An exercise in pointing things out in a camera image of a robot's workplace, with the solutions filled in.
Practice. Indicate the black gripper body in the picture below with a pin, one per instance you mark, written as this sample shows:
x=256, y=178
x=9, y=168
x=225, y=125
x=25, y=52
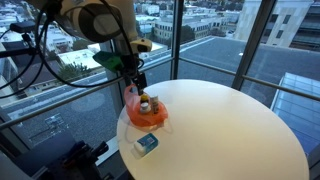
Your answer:
x=130, y=66

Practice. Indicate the blue and white box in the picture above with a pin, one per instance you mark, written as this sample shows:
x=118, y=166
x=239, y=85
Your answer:
x=146, y=144

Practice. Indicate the dark robot base equipment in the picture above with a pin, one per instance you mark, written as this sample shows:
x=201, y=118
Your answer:
x=60, y=156

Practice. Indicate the yellow capped bottle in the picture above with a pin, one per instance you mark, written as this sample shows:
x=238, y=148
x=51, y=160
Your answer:
x=144, y=98

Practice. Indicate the small white capped jar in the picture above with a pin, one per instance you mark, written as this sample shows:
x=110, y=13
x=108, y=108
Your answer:
x=144, y=107

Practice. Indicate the white labelled tube bottle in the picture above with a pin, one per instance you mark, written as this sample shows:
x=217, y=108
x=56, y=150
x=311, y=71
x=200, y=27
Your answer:
x=154, y=105

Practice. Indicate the orange plastic bag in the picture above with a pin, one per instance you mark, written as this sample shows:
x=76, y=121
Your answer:
x=146, y=119

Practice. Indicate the grey window mullion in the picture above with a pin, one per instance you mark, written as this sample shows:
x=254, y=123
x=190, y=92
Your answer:
x=251, y=43
x=176, y=36

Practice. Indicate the metal window handrail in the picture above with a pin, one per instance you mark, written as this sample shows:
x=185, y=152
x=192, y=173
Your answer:
x=66, y=99
x=266, y=83

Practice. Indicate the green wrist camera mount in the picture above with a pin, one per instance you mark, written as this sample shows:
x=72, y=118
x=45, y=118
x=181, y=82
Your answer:
x=108, y=61

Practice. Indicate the black camera on stand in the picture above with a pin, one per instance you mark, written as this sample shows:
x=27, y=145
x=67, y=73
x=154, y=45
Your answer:
x=22, y=26

